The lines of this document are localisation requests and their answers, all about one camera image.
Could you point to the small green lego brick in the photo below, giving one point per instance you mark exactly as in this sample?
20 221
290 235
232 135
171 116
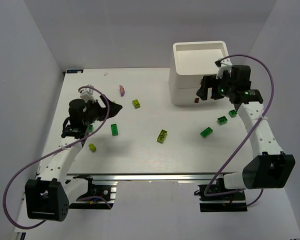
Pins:
232 113

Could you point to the green flat lego plate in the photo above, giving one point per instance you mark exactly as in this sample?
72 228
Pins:
114 130

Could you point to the aluminium rail front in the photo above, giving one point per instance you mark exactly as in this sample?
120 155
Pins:
152 177

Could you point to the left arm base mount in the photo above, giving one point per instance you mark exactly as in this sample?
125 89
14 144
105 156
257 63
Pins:
101 194

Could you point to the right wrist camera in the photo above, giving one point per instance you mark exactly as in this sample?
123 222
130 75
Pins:
224 65

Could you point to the lime lego 2x3 brick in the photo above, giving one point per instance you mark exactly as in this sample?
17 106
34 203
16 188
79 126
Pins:
136 104

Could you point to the blue label sticker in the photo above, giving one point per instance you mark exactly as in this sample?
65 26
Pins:
74 71

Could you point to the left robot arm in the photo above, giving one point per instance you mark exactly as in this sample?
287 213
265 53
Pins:
49 196

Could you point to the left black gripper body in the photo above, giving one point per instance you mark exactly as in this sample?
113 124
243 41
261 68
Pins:
100 110

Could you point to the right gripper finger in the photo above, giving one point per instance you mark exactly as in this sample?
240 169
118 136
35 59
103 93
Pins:
202 93
215 95

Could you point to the green long lego brick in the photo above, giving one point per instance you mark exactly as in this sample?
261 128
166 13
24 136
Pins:
205 133

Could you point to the white drawer cabinet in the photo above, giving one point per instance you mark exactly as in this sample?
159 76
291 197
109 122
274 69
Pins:
191 61

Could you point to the small lime lego brick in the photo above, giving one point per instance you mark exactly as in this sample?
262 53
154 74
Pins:
92 147

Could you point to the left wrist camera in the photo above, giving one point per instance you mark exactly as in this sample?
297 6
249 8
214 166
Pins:
87 93

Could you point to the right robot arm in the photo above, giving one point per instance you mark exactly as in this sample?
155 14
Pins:
270 167

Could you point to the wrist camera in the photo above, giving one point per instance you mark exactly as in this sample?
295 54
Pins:
224 65
87 93

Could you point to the lime long lego brick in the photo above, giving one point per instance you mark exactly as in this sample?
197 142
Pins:
162 135

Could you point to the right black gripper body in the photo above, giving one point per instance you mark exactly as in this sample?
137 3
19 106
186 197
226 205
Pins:
213 85

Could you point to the purple arched lego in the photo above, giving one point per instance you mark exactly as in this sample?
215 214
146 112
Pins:
122 90

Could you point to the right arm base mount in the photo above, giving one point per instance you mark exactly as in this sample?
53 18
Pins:
222 203

